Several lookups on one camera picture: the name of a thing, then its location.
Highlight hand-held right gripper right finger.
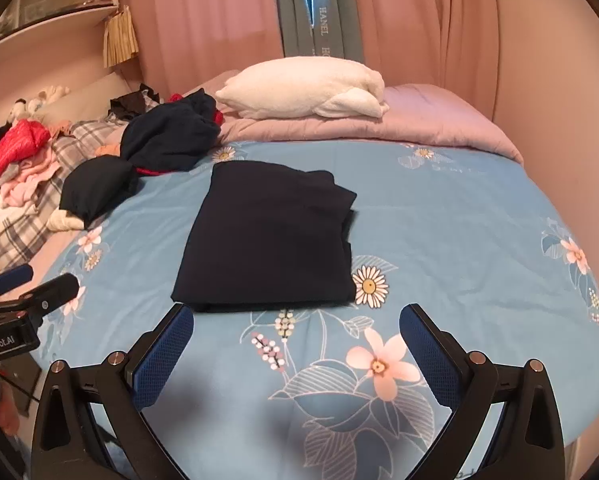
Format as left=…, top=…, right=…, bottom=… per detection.
left=399, top=303, right=565, bottom=480

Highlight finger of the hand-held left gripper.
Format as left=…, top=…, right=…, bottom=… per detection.
left=0, top=265, right=34, bottom=301
left=0, top=273, right=81, bottom=323

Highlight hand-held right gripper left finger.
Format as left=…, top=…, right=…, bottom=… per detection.
left=30, top=302, right=196, bottom=480

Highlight navy zip jacket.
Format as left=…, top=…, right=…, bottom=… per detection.
left=172, top=160, right=359, bottom=313

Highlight pile of pink clothes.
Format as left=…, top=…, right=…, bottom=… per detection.
left=0, top=152, right=62, bottom=208

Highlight dark brown clothes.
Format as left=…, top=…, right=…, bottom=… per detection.
left=108, top=87, right=161, bottom=122

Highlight pink bed sheet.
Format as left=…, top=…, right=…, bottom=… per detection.
left=32, top=210, right=105, bottom=281

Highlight grey plaid blanket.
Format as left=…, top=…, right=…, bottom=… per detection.
left=0, top=120, right=130, bottom=271

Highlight white crumpled garment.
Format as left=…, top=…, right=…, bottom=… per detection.
left=46, top=210, right=85, bottom=233

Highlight black folded garment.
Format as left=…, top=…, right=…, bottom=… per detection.
left=59, top=156, right=140, bottom=227

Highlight blue floral bed sheet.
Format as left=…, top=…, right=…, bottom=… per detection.
left=39, top=139, right=599, bottom=480

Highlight red puffer jacket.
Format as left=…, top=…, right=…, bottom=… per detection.
left=0, top=120, right=51, bottom=198

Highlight white plush toys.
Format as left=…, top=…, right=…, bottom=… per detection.
left=9, top=84, right=72, bottom=121

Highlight navy garment with red lining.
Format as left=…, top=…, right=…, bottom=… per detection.
left=120, top=88, right=225, bottom=177

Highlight beige headboard cushion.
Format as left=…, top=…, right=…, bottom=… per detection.
left=34, top=71, right=140, bottom=126

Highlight pink quilt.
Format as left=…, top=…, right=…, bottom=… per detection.
left=214, top=70, right=524, bottom=165

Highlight white fluffy pillow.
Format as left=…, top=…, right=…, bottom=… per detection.
left=214, top=56, right=390, bottom=121

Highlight pink curtain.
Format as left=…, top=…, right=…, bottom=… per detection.
left=347, top=0, right=503, bottom=121
left=114, top=0, right=287, bottom=96

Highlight grey-blue curtain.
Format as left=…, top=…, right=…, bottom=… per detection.
left=272, top=0, right=365, bottom=63

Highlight white wall shelf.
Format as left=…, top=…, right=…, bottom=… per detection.
left=0, top=0, right=120, bottom=58

